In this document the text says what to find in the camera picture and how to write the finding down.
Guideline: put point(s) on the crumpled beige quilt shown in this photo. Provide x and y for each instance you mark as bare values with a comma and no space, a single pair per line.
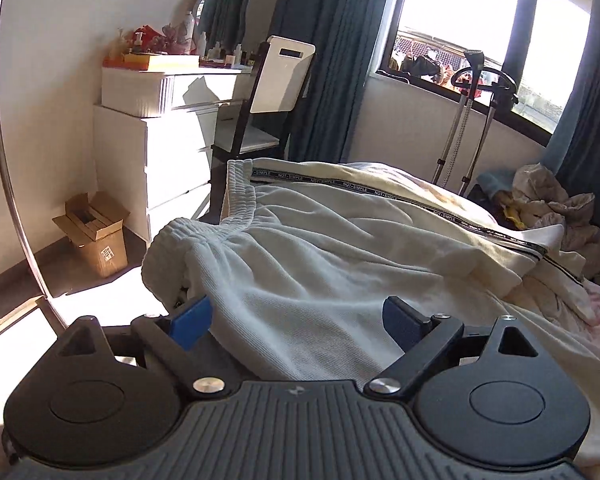
537,199

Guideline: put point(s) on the cosmetics clutter on dresser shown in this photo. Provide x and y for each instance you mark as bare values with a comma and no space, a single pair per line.
147,49

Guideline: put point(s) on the left teal curtain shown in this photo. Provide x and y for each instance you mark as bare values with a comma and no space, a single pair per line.
344,34

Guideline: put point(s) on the cardboard box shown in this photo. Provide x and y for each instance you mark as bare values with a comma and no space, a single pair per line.
94,225

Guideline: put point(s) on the cream white zip sweatshirt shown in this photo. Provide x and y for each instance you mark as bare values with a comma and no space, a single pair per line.
306,253

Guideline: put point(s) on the wavy vanity mirror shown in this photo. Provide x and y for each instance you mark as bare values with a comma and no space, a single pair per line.
220,10

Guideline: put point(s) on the white drawer dresser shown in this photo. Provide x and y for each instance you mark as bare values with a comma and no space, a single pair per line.
153,134

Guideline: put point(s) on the teal pillow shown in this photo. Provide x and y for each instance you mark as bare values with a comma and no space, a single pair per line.
492,182

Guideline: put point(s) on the curved metal rack pole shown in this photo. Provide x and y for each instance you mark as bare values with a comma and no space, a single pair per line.
44,302

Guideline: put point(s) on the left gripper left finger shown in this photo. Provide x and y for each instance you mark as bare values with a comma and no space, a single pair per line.
170,338

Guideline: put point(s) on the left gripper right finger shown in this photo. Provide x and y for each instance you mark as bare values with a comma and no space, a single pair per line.
427,345

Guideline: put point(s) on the dark framed window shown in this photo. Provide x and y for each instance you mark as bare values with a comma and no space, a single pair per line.
538,43

